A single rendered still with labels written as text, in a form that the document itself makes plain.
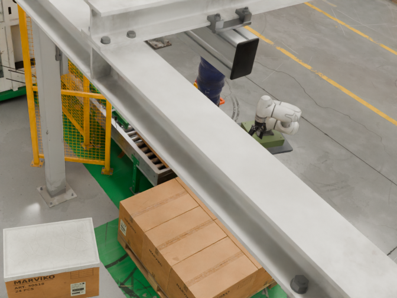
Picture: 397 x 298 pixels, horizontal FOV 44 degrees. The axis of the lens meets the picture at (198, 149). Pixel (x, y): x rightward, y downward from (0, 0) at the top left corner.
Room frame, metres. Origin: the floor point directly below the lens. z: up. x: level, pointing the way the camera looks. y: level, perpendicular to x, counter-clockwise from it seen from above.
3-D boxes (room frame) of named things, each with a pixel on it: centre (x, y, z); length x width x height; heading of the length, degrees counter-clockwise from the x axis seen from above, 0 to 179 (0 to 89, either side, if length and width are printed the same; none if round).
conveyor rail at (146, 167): (4.15, 1.13, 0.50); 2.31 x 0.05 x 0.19; 44
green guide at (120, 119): (4.45, 1.34, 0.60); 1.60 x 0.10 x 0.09; 44
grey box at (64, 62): (3.44, 1.26, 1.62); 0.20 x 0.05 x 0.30; 44
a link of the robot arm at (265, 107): (3.05, -0.43, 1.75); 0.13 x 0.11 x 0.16; 77
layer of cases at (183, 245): (2.85, -0.18, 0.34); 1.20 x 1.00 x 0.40; 44
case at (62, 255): (2.00, 0.86, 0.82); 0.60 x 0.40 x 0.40; 114
